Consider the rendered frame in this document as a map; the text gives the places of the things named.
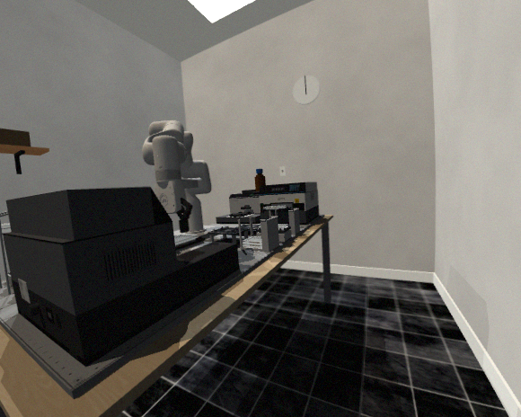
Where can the brown glass bottle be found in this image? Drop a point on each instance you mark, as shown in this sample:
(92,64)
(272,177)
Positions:
(259,181)

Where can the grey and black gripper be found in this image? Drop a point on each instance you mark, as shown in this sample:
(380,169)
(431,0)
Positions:
(172,196)

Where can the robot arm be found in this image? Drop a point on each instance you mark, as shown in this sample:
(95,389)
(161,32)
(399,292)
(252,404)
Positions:
(170,162)

